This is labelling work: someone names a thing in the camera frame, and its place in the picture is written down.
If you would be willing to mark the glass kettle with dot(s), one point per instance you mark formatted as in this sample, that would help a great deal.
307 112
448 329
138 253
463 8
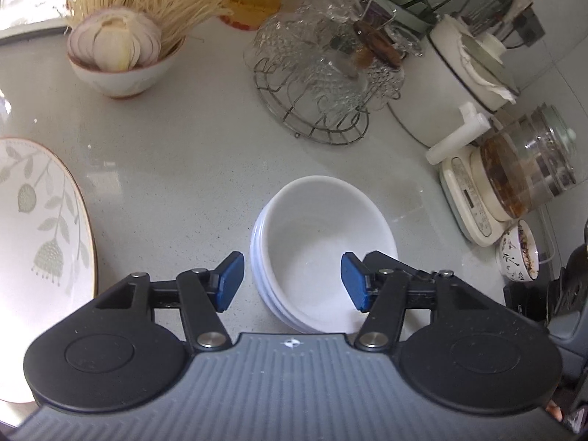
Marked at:
528 165

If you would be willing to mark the brown wooden object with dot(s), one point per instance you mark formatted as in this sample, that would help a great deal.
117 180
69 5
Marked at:
379 46

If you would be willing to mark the utensil holder with utensils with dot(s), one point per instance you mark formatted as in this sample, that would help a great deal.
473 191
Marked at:
413 14

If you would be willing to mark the brown-rimmed leaf print plate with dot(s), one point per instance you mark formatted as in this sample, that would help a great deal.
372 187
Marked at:
41 239

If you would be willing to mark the set of clear glass cups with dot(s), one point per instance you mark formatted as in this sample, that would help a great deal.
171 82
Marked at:
298 50

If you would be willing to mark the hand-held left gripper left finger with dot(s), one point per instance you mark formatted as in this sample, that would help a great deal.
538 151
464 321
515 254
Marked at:
231 280

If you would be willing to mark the sliced purple onion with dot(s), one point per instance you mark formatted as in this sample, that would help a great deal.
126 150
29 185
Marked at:
112 39

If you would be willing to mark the cream kettle base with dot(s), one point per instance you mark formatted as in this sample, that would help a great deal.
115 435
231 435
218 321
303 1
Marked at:
464 197

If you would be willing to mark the white bowl orange base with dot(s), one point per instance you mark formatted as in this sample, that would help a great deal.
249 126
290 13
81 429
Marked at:
124 80

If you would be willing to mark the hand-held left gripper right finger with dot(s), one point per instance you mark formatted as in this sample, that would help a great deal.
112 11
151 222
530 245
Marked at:
353 285

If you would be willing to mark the patterned white cup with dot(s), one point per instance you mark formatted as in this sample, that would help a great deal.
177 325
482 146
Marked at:
517 252

